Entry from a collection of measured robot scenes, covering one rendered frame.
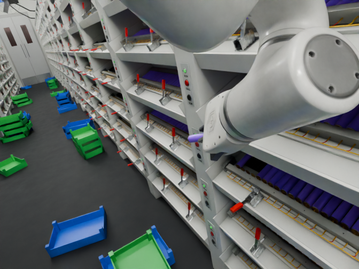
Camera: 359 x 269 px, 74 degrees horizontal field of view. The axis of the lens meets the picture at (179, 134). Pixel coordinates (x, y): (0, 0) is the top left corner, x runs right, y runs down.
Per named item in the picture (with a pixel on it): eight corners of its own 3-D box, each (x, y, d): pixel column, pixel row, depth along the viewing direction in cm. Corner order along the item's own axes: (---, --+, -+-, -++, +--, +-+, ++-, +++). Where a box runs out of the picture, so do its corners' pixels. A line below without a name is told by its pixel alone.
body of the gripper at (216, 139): (225, 76, 35) (201, 101, 46) (220, 143, 33) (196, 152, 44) (270, 86, 37) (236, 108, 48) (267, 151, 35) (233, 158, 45)
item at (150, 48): (181, 66, 70) (157, 22, 62) (120, 60, 119) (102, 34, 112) (228, 28, 74) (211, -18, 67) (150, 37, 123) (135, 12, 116)
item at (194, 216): (213, 251, 103) (200, 235, 95) (155, 186, 152) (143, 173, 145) (244, 216, 107) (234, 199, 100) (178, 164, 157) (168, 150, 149)
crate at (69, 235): (51, 258, 127) (44, 247, 124) (57, 230, 145) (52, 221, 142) (106, 238, 133) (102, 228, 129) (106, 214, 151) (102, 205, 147)
